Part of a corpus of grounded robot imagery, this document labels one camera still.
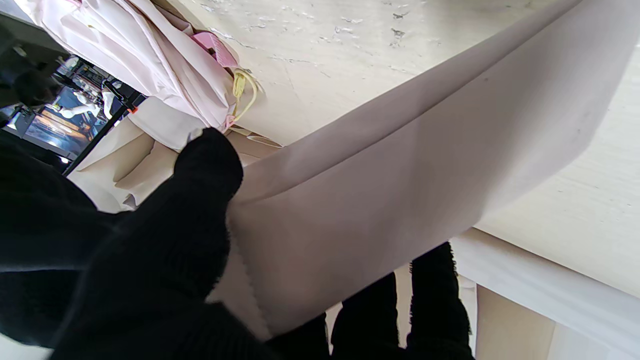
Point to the grey-beige fabric pouch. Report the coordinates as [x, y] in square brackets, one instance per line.
[400, 175]

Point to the pink backpack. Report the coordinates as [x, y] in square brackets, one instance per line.
[150, 50]

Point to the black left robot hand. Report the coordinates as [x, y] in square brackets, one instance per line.
[150, 260]

